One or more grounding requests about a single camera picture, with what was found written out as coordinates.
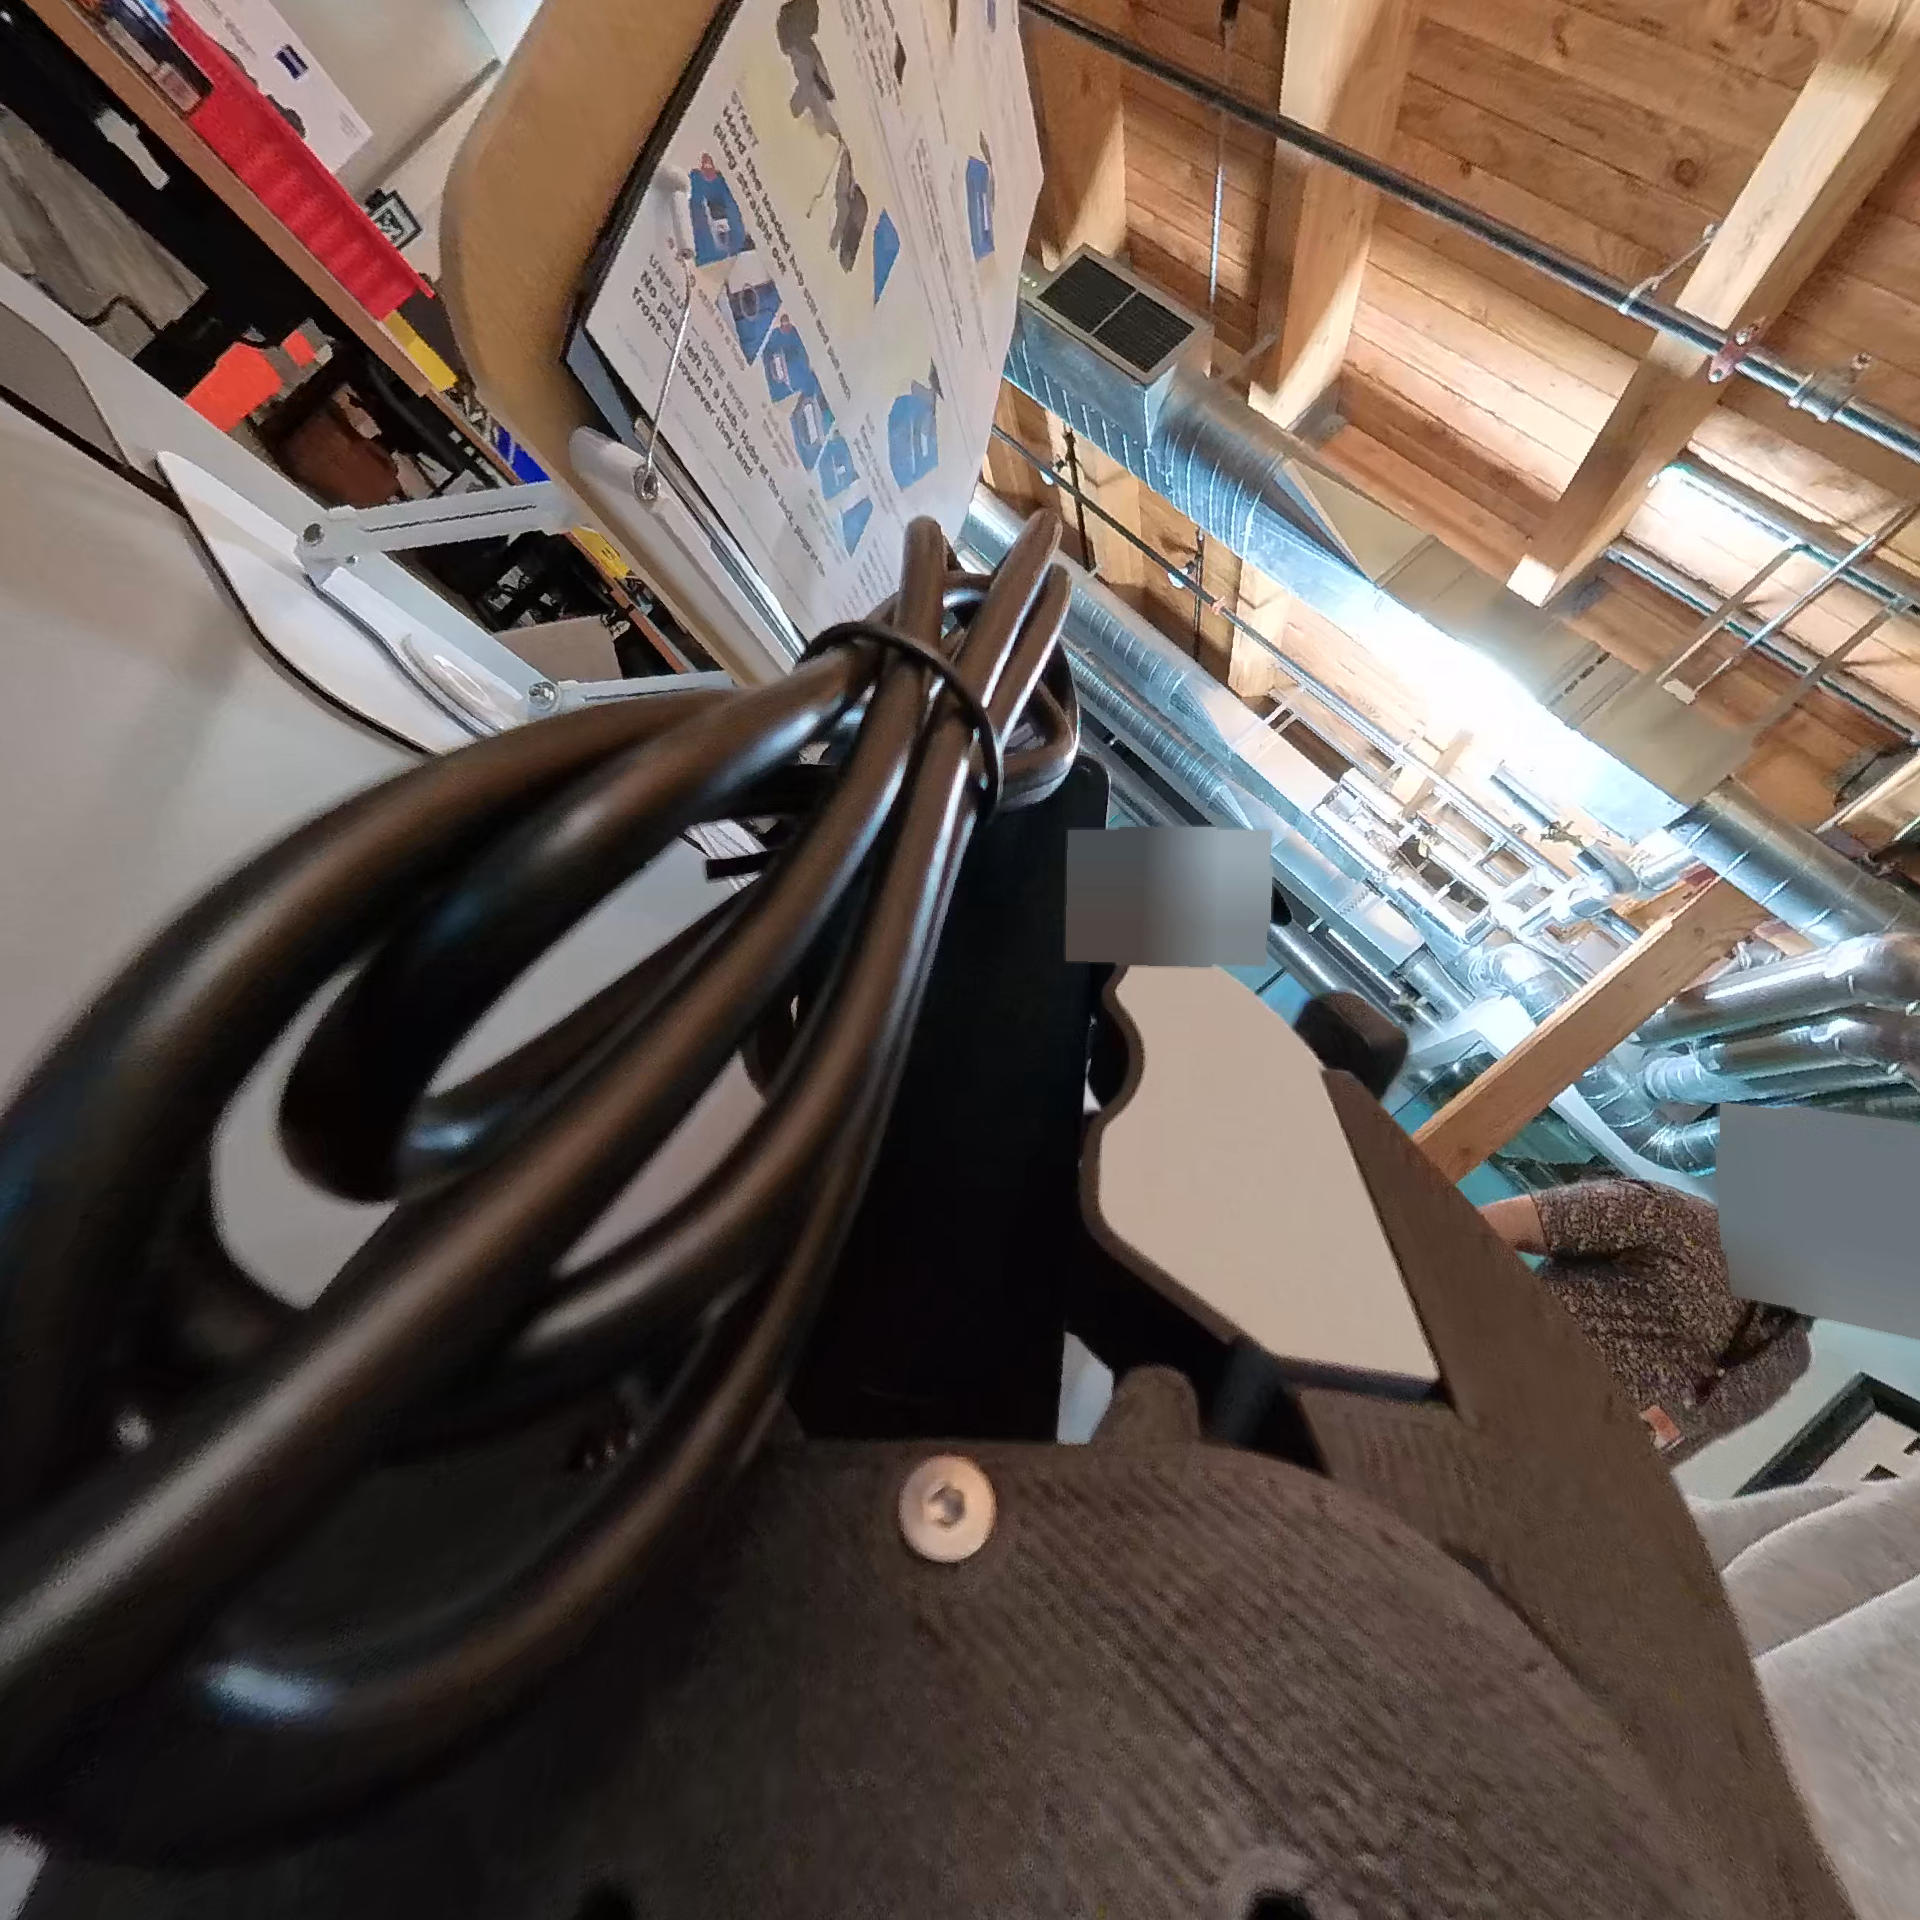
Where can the large silver ventilation duct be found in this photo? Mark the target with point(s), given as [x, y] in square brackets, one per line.
[1213, 450]

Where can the orange box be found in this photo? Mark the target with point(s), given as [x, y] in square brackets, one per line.
[241, 378]

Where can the person's grey sweater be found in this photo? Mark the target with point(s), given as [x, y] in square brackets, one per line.
[1828, 1680]

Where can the white printed box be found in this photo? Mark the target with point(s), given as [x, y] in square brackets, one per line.
[322, 106]

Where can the silver spiral duct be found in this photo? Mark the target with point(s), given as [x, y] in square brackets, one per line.
[1140, 660]

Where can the cluster of silver pipes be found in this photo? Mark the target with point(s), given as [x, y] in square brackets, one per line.
[1769, 991]

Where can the white monitor stand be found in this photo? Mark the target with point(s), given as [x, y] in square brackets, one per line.
[435, 516]

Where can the ceiling conduit pipe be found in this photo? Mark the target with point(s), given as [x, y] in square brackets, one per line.
[1500, 241]

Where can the wooden storage shelf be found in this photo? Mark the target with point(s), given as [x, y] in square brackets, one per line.
[106, 60]

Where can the printed instruction sheet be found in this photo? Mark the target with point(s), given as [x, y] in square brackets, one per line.
[838, 300]

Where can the red box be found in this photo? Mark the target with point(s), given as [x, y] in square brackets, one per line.
[284, 180]

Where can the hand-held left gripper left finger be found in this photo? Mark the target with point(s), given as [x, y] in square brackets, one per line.
[682, 1184]

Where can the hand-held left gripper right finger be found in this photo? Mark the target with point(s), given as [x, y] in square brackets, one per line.
[1243, 1184]

